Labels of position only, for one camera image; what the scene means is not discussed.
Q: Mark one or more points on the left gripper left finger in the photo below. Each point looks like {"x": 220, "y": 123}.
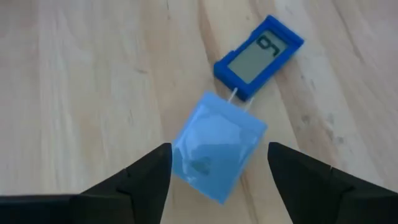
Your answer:
{"x": 93, "y": 208}

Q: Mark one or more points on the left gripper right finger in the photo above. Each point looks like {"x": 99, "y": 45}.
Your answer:
{"x": 326, "y": 199}

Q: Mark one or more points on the light blue wall charger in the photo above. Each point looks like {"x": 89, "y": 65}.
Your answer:
{"x": 217, "y": 146}

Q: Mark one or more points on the dark blue small packet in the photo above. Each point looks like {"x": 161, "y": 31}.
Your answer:
{"x": 258, "y": 59}

